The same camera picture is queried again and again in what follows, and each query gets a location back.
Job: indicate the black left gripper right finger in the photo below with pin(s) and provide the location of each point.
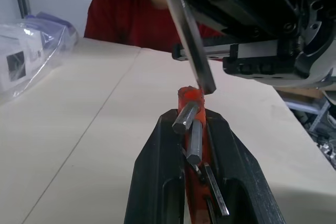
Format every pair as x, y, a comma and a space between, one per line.
244, 182

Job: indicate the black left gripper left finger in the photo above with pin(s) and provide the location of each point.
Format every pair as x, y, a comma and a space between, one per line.
155, 171

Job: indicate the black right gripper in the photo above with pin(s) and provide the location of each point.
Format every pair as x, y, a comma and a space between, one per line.
265, 58

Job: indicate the long silver hex key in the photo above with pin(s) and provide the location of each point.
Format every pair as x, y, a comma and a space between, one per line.
187, 32

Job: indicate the red hex key holder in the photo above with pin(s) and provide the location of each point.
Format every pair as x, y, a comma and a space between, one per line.
189, 95

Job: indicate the medium silver hex key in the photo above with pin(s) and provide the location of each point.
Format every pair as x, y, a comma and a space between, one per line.
215, 190

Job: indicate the small silver hex key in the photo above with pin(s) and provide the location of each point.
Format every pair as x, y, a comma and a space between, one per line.
210, 212
193, 167

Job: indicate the thick silver hex key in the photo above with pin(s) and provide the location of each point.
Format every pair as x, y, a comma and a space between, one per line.
195, 142

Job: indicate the thickest silver hex key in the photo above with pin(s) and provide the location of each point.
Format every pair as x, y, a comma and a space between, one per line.
183, 117

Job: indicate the brown wooden board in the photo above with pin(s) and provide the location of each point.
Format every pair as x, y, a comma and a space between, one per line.
302, 93

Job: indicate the person in red shirt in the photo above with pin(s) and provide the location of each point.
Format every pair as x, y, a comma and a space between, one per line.
126, 11

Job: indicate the clear plastic bag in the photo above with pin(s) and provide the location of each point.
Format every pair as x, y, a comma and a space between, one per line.
50, 51

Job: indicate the blue package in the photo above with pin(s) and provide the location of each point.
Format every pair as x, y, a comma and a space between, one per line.
59, 23

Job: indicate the white printed box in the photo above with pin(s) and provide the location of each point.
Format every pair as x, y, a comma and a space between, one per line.
15, 58

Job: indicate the grey metal shelf frame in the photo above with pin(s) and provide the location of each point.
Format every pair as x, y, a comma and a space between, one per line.
319, 117

